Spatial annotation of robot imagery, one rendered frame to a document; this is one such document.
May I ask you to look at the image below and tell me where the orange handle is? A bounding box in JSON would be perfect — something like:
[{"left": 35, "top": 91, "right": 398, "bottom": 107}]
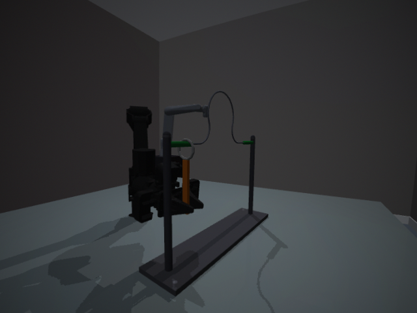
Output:
[{"left": 178, "top": 139, "right": 195, "bottom": 205}]

